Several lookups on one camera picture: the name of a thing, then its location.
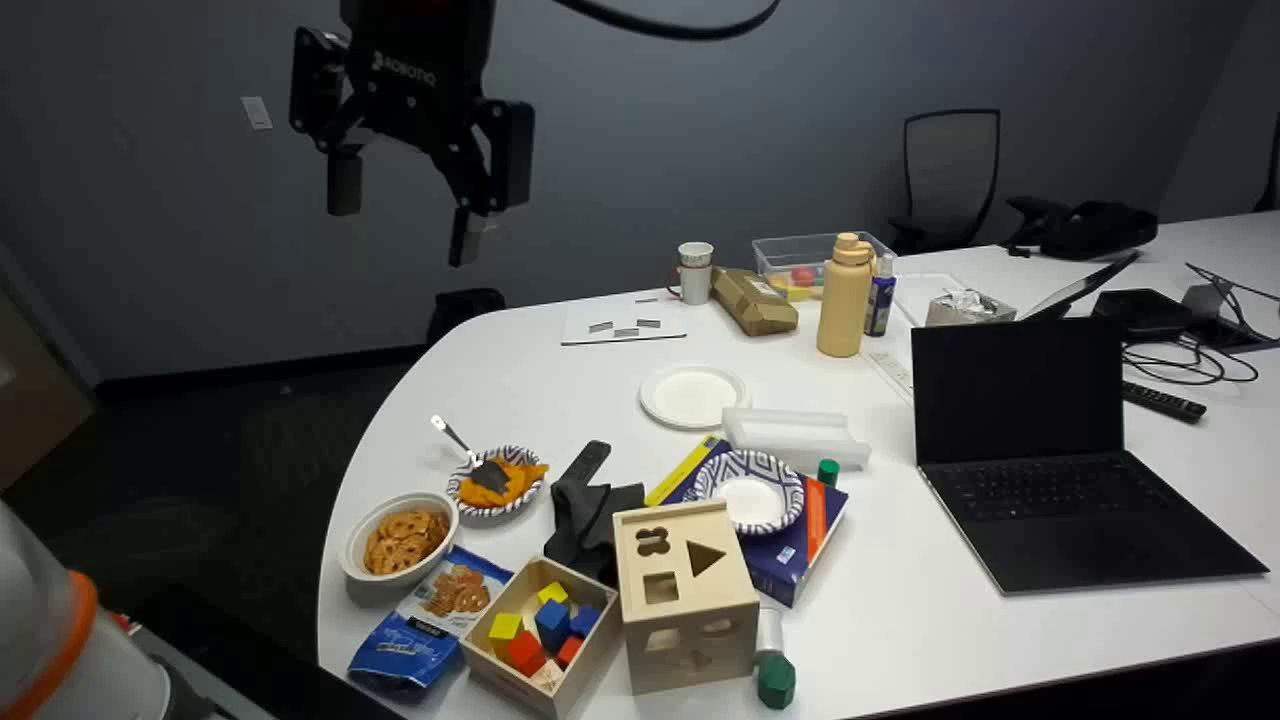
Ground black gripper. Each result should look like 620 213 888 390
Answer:
288 0 540 272

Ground black remote control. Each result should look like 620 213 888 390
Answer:
551 435 620 502

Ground slim black remote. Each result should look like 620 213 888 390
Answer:
1119 382 1211 428

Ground black chair behind table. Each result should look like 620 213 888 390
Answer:
425 283 506 349

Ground small white board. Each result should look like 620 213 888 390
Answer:
557 311 692 354

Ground black spoon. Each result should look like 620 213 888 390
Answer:
428 413 513 498

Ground paper cup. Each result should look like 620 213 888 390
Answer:
666 238 718 308

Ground patterned bowl of orange chips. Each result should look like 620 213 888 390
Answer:
446 444 551 525

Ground plain white plate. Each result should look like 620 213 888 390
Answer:
630 364 748 435

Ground brown cracker box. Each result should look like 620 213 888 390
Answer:
707 264 804 339

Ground clear plastic container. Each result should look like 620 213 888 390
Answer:
748 227 899 305

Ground white bowl of pretzels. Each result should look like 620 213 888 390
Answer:
334 490 464 589

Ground black crumpled cloth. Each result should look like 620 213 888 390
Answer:
540 475 653 589

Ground clear snack bag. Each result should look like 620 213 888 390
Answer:
394 546 517 638

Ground white rectangular foam box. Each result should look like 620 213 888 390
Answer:
718 406 874 475

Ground blue patterned paper plate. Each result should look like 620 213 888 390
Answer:
707 450 812 541

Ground dark small bottle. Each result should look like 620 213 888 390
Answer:
865 258 899 339

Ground blue snack bag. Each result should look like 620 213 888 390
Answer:
345 610 466 699

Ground wooden shape sorter box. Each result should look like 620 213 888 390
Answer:
606 498 762 699

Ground black mesh office chair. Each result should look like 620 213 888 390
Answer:
885 106 1008 260

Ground open wooden block box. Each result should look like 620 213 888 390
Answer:
456 553 625 720

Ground blue book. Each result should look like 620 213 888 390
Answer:
658 435 853 611

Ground crumpled white paper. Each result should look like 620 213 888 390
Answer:
918 283 1018 331

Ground green capped white glue stick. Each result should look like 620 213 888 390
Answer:
748 604 804 715

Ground black bag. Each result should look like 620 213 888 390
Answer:
1003 192 1162 264

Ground long black pen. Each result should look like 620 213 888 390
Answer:
1018 249 1143 325

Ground black laptop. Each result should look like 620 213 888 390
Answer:
908 311 1273 599

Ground black tablet device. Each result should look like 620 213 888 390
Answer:
1087 283 1207 349

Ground grey desk device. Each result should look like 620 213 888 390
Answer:
1179 260 1280 354

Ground white wall outlet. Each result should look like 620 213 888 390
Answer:
236 94 281 136

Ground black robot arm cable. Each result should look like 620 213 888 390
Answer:
551 0 783 46

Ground tangled black cables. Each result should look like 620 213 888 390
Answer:
1119 331 1265 394

